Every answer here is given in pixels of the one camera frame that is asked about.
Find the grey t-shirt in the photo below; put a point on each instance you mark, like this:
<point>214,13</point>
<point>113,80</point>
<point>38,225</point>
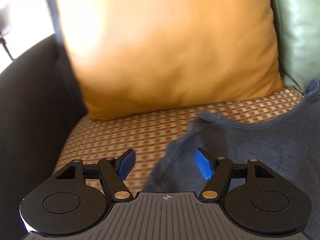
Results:
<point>262,150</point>

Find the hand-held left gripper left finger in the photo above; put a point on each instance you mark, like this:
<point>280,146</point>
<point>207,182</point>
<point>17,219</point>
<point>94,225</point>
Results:
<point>126,163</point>

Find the dark leather sofa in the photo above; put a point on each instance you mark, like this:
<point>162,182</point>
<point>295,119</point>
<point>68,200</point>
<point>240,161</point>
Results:
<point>32,117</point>

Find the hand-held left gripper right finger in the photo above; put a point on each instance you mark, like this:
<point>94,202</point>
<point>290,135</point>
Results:
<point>203,163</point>

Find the orange leather cushion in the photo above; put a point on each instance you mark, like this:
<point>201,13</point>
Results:
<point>162,50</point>

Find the green leather cushion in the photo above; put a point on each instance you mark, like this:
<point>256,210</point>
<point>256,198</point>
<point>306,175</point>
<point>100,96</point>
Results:
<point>300,30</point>

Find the woven rattan seat mat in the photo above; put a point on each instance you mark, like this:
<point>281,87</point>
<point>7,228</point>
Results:
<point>112,135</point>

